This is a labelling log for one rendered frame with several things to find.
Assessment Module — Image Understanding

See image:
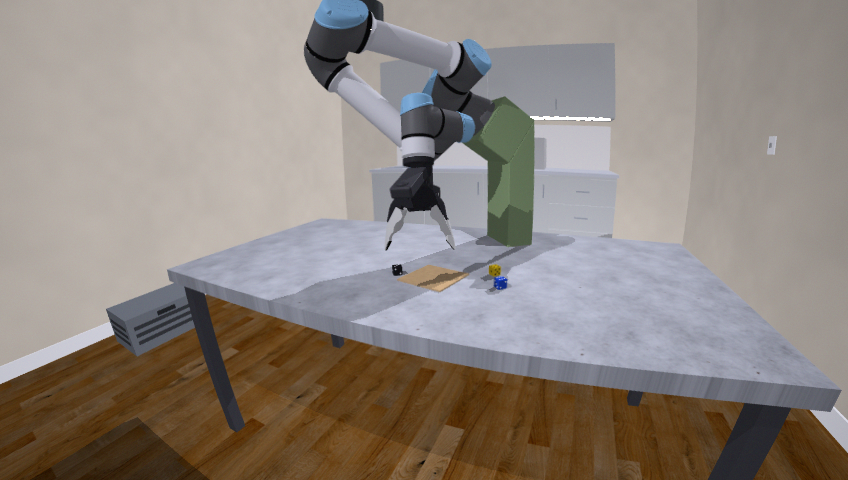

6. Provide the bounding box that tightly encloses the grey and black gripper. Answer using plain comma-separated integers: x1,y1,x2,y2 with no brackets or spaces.
385,156,455,251

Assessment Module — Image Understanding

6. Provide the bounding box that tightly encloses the tan flat mat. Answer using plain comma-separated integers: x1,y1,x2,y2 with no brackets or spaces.
397,265,469,292

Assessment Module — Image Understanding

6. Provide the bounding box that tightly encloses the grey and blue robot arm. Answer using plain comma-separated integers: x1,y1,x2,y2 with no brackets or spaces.
304,0,495,199

